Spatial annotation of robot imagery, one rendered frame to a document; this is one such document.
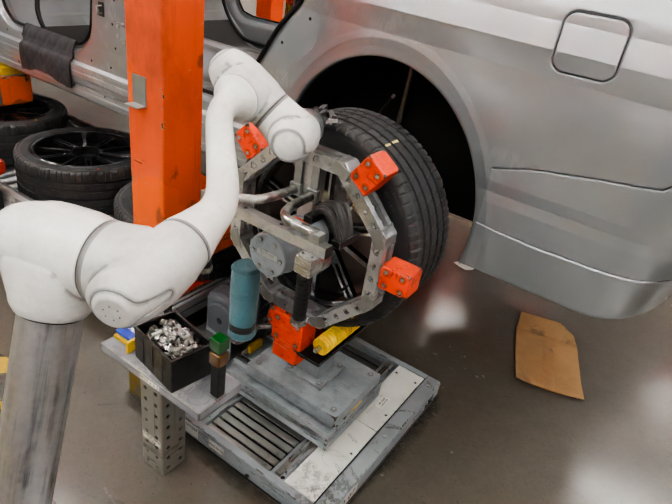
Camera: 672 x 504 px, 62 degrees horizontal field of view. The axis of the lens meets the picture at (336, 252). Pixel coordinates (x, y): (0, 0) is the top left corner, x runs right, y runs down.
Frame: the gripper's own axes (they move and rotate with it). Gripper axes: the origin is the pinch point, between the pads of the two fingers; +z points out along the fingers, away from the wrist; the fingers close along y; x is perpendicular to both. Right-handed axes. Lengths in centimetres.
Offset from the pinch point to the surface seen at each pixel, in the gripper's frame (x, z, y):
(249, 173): -17.7, -2.8, -22.0
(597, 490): -137, 10, 97
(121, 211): -50, 46, -95
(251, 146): -9.4, -3.6, -20.5
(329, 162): -10.6, -14.5, 4.3
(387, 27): 20.8, 27.9, 15.2
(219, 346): -54, -39, -22
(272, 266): -37.2, -24.3, -10.2
